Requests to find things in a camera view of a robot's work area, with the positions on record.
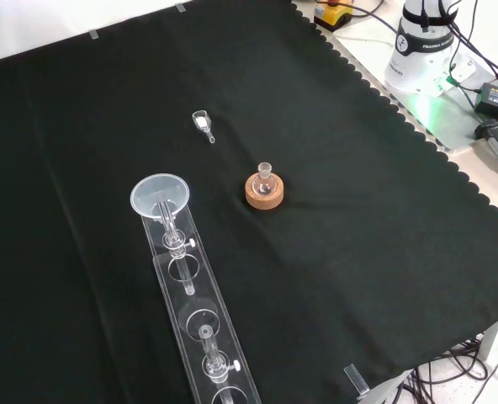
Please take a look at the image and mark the yellow stop button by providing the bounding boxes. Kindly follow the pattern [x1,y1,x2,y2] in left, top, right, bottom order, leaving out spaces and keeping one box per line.
[313,0,355,32]

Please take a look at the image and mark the black floor cables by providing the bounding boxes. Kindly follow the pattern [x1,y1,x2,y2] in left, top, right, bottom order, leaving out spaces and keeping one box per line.
[395,323,498,404]

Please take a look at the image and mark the black cable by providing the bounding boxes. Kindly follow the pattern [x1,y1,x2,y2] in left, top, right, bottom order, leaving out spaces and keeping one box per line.
[440,0,498,85]

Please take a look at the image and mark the black bench cloth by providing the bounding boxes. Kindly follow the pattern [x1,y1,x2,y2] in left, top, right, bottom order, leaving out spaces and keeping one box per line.
[0,0,498,404]

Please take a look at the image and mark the round-bottom glass flask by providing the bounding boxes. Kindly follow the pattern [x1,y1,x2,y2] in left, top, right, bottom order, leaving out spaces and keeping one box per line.
[251,162,278,197]

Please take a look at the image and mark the cork ring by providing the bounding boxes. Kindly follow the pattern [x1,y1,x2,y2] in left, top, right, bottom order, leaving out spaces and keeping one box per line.
[244,172,284,213]

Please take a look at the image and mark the clear funnel stand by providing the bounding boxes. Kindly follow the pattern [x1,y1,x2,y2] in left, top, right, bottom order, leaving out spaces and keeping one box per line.
[139,201,262,404]

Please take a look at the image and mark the metal base plate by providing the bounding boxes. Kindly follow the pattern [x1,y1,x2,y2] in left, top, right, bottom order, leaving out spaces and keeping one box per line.
[331,29,498,156]

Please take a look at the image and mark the glass weighing funnel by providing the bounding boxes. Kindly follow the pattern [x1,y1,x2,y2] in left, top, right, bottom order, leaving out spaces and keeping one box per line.
[192,109,217,145]

